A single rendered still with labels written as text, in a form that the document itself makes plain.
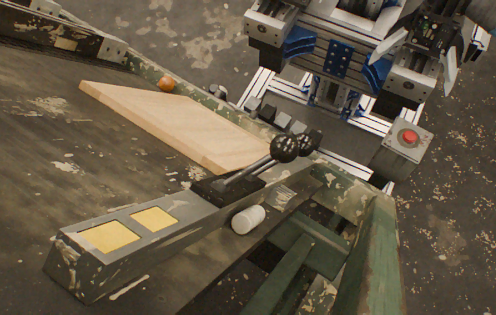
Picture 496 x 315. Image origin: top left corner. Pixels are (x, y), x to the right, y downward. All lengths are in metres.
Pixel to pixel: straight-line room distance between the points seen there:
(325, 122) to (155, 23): 1.32
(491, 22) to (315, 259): 0.76
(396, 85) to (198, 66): 1.46
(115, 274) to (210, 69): 2.24
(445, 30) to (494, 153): 1.89
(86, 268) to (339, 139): 1.82
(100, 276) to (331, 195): 0.96
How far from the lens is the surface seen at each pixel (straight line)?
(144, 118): 0.85
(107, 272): 0.34
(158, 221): 0.42
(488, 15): 1.26
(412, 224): 2.24
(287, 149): 0.51
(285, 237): 0.91
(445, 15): 0.76
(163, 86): 1.34
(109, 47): 1.41
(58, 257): 0.36
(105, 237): 0.36
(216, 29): 2.74
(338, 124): 2.12
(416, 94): 1.38
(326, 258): 0.91
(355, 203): 1.22
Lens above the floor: 1.99
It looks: 64 degrees down
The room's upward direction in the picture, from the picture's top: straight up
